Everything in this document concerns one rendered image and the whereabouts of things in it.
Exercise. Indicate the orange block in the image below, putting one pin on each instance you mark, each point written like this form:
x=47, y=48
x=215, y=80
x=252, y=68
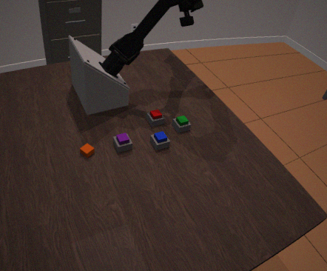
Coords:
x=87, y=150

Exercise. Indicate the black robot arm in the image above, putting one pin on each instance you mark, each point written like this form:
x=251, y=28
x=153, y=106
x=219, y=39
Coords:
x=130, y=45

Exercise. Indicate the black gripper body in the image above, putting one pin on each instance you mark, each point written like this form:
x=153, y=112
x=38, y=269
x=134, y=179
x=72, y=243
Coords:
x=186, y=20

